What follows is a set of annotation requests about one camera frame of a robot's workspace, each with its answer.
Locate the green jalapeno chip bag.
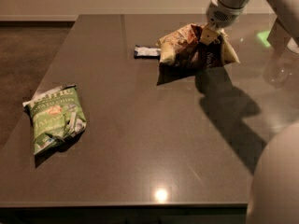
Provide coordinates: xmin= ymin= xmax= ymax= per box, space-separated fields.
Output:
xmin=22 ymin=85 xmax=87 ymax=155

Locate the blue rxbar blueberry bar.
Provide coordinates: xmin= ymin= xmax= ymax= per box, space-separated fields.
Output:
xmin=134 ymin=46 xmax=161 ymax=59

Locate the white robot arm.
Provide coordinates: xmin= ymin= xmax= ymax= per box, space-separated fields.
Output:
xmin=206 ymin=0 xmax=299 ymax=224

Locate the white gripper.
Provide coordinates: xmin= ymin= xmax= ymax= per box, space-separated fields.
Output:
xmin=199 ymin=0 xmax=244 ymax=46

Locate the brown chip bag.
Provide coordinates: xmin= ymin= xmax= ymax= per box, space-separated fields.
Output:
xmin=157 ymin=23 xmax=240 ymax=69

